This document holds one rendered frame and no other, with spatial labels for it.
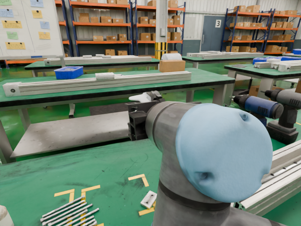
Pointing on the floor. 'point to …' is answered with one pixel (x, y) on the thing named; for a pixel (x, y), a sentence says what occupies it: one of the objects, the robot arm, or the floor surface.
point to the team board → (31, 32)
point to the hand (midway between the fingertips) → (148, 111)
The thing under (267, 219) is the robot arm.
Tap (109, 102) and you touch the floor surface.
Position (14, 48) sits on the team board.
